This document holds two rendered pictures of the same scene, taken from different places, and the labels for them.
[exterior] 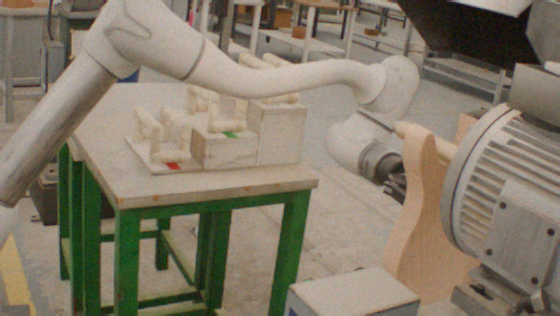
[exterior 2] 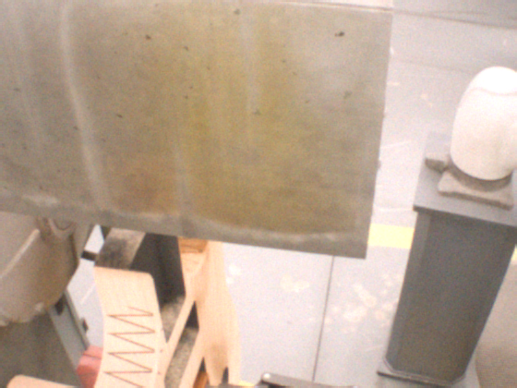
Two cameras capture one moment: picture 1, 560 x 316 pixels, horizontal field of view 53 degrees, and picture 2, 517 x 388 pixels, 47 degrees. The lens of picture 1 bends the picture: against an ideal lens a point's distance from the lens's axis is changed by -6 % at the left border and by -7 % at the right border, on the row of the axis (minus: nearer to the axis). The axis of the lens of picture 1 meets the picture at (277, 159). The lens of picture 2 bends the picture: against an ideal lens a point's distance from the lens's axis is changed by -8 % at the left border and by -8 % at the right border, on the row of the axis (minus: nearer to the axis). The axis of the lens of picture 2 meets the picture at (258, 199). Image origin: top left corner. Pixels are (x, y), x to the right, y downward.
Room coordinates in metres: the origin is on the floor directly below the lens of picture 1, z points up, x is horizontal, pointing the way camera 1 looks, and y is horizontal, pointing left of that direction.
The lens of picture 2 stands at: (1.30, -0.50, 1.63)
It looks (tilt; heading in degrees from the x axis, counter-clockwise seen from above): 43 degrees down; 136
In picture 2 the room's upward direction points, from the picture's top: 2 degrees counter-clockwise
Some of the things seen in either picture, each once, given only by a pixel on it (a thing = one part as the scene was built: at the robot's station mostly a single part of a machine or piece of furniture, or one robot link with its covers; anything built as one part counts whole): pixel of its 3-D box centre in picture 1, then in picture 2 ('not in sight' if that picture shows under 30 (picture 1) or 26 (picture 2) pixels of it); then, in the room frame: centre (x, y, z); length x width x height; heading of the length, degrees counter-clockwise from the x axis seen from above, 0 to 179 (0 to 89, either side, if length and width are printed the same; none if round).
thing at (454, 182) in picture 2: not in sight; (472, 165); (0.89, 0.58, 0.73); 0.22 x 0.18 x 0.06; 26
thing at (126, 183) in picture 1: (173, 257); not in sight; (1.67, 0.29, 0.55); 0.62 x 0.58 x 0.76; 33
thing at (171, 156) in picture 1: (170, 156); not in sight; (1.49, 0.28, 0.96); 0.11 x 0.03 x 0.03; 123
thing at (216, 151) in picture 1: (211, 137); not in sight; (1.65, 0.20, 0.98); 0.27 x 0.16 x 0.09; 33
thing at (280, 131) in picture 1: (259, 122); not in sight; (1.74, 0.07, 1.02); 0.27 x 0.15 x 0.17; 33
